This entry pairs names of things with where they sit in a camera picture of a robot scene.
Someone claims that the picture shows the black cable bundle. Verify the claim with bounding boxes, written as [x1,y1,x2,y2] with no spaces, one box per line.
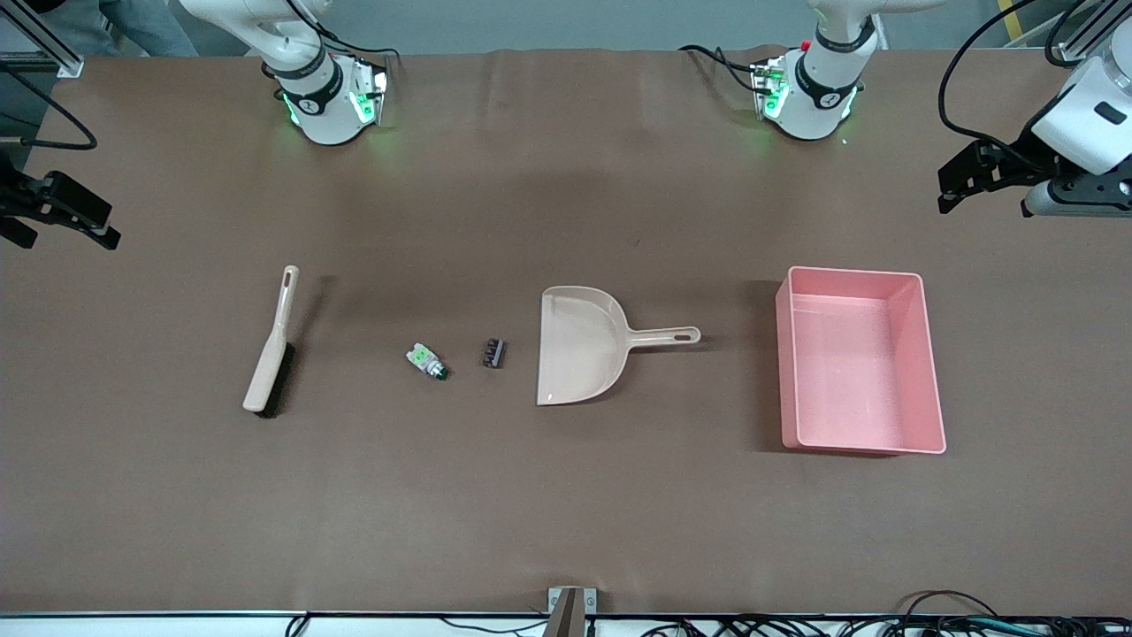
[646,590,1132,637]

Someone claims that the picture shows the person in blue jeans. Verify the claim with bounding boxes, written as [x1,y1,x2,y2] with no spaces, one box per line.
[96,0,200,58]

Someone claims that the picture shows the pink plastic bin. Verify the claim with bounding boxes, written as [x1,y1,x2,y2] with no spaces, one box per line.
[775,265,948,457]

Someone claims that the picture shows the black base cable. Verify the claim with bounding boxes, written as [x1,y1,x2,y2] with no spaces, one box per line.
[677,43,763,96]
[301,0,405,72]

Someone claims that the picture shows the long black arm cable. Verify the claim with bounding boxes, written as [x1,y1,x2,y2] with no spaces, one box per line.
[938,0,1075,171]

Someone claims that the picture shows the black cable loop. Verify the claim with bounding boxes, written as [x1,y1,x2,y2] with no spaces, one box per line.
[0,62,99,152]

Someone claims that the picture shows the green push button switch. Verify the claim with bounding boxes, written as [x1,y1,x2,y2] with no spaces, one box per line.
[405,343,450,383]

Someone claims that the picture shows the aluminium frame profile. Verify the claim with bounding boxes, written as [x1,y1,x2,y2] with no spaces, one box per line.
[1057,0,1132,65]
[0,11,86,81]

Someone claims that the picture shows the white translucent plastic cylinder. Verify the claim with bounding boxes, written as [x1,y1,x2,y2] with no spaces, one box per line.
[242,265,300,419]

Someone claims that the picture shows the grey metal bracket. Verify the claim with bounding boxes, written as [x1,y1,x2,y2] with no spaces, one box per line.
[546,586,599,637]

